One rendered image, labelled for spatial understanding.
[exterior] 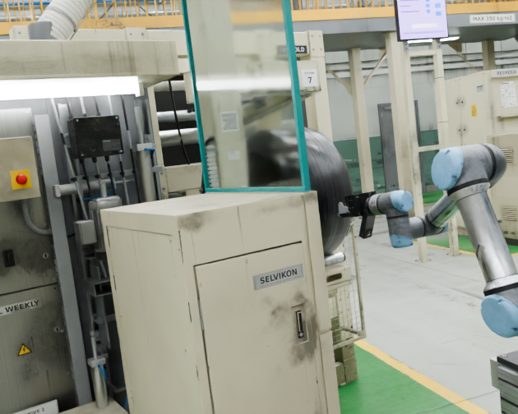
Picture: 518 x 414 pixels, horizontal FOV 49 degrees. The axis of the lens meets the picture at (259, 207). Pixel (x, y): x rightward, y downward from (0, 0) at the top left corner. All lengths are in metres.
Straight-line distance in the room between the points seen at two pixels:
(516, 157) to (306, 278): 5.43
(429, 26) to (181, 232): 5.39
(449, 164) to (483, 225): 0.19
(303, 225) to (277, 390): 0.41
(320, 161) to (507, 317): 0.96
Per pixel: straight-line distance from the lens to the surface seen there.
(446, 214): 1.97
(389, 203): 1.97
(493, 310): 1.63
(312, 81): 2.78
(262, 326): 1.40
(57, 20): 2.32
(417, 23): 6.36
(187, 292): 1.29
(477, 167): 1.68
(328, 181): 2.20
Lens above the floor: 1.39
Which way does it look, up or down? 6 degrees down
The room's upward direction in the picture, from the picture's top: 7 degrees counter-clockwise
